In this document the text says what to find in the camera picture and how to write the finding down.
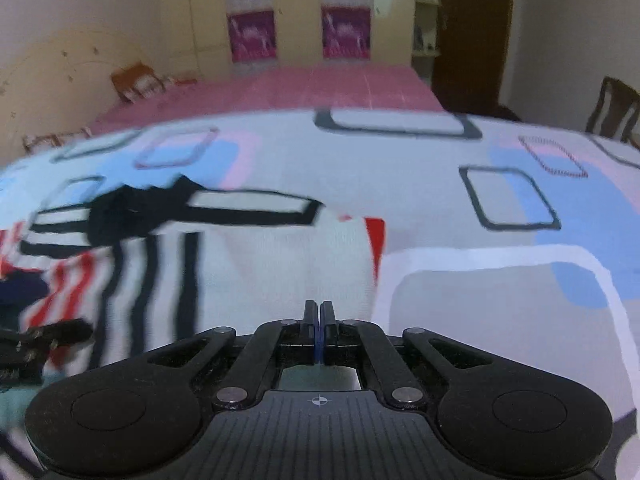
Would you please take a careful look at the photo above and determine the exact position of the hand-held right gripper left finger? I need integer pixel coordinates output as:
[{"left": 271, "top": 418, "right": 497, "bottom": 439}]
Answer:
[{"left": 142, "top": 300, "right": 319, "bottom": 411}]

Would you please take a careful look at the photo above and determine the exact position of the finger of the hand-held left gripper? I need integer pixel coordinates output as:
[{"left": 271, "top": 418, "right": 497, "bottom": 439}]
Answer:
[{"left": 0, "top": 319, "right": 94, "bottom": 387}]

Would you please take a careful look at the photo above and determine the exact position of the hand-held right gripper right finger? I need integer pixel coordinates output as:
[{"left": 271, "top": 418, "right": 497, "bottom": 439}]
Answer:
[{"left": 319, "top": 300, "right": 497, "bottom": 411}]

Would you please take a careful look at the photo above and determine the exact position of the striped red black white garment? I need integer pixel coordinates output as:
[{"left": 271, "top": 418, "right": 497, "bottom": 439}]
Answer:
[{"left": 0, "top": 177, "right": 387, "bottom": 387}]

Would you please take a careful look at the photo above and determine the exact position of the printed blanket with squares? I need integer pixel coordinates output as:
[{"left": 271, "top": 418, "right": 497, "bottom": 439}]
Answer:
[{"left": 0, "top": 107, "right": 640, "bottom": 480}]

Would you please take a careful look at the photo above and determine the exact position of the pink bed sheet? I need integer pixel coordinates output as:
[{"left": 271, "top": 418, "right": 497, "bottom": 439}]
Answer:
[{"left": 87, "top": 64, "right": 447, "bottom": 136}]

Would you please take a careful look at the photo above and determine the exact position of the cream headboard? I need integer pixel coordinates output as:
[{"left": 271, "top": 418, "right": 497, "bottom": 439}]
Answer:
[{"left": 0, "top": 25, "right": 201, "bottom": 166}]

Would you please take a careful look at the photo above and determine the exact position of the magenta poster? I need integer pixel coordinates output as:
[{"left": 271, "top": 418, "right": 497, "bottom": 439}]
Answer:
[
  {"left": 227, "top": 10, "right": 277, "bottom": 63},
  {"left": 321, "top": 6, "right": 372, "bottom": 60}
]

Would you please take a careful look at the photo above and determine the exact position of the brown wooden door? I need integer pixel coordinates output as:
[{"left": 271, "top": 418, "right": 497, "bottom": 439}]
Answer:
[{"left": 431, "top": 0, "right": 522, "bottom": 117}]

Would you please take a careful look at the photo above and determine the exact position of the wooden chair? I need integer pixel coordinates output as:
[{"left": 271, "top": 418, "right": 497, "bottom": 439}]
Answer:
[{"left": 585, "top": 76, "right": 640, "bottom": 152}]

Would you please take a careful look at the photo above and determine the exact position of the cream wall shelf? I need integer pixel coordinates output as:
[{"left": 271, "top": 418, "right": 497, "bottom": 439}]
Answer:
[{"left": 412, "top": 0, "right": 443, "bottom": 83}]

